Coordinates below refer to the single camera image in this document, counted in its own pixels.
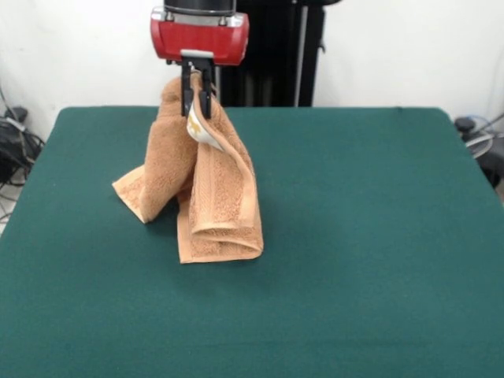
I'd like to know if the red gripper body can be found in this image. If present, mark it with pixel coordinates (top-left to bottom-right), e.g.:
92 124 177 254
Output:
149 11 250 67

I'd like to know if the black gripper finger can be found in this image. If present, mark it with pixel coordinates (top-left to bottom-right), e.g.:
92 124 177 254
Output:
198 60 216 121
180 57 196 118

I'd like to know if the tan towel with white label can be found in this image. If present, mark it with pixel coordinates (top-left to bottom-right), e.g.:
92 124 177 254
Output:
112 76 264 265

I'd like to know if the dark green table cloth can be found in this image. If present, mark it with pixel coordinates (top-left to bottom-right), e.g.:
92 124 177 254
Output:
0 106 504 378

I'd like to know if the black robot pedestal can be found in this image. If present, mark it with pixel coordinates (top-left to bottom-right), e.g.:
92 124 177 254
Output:
184 0 328 108

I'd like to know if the black cable tangle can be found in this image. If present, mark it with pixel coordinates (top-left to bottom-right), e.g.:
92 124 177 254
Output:
0 116 46 190

